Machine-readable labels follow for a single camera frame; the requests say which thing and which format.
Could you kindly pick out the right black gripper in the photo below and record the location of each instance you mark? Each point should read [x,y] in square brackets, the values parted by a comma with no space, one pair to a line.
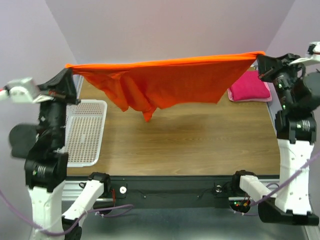
[271,66]

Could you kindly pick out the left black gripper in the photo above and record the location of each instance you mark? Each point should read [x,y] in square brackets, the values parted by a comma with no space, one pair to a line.
[61,86]

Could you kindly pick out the orange t shirt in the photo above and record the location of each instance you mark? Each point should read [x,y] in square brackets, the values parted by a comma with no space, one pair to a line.
[151,85]

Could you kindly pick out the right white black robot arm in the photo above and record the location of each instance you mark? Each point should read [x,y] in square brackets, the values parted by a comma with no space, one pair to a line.
[296,132]

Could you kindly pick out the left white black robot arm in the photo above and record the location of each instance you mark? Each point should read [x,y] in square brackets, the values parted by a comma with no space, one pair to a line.
[45,160]

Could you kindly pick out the folded magenta t shirt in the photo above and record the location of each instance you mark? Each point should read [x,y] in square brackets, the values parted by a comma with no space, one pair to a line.
[250,77]

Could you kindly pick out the folded light pink t shirt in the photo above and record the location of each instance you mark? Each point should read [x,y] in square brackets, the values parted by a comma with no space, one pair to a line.
[249,92]

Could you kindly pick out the white plastic laundry basket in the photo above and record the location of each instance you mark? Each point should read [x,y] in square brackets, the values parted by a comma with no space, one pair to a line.
[84,130]

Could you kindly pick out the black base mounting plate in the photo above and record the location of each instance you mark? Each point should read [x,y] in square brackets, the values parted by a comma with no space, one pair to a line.
[174,192]

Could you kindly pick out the small electronics board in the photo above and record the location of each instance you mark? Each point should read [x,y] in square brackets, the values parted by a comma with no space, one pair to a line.
[240,206]

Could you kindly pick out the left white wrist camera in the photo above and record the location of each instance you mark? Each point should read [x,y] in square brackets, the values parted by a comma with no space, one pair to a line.
[23,90]

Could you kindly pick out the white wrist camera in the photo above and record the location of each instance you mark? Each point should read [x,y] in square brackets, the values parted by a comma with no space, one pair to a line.
[23,90]
[308,53]

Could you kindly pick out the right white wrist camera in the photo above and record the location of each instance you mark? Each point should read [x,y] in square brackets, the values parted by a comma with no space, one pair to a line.
[308,53]

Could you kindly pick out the aluminium frame rail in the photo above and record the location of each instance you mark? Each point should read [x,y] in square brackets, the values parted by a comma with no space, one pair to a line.
[273,107]

